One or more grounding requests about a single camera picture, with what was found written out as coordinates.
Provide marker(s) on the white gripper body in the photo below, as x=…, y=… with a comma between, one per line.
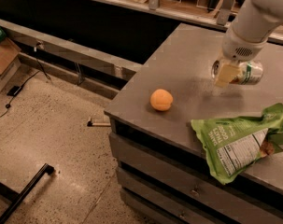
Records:
x=237, y=49

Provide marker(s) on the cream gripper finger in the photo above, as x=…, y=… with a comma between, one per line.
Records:
x=224, y=73

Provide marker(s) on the silver green 7up can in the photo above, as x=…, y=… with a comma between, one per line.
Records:
x=250, y=73

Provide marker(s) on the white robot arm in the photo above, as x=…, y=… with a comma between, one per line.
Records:
x=246, y=37

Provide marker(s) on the orange round fruit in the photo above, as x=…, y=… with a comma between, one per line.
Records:
x=161, y=100

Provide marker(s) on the green snack bag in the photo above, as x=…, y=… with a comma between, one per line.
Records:
x=231, y=145

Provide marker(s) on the grey drawer cabinet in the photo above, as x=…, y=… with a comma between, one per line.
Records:
x=161, y=164

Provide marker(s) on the small wooden stick on floor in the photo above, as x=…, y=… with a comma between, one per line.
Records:
x=93, y=123

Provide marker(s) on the brown cardboard box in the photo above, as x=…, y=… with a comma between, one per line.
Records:
x=8, y=52

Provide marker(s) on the grey metal rail beam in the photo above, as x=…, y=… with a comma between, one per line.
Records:
x=89, y=68

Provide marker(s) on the black power adapter with cable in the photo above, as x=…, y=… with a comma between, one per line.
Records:
x=15, y=90

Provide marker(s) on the black metal floor frame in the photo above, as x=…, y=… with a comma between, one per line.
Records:
x=15, y=197

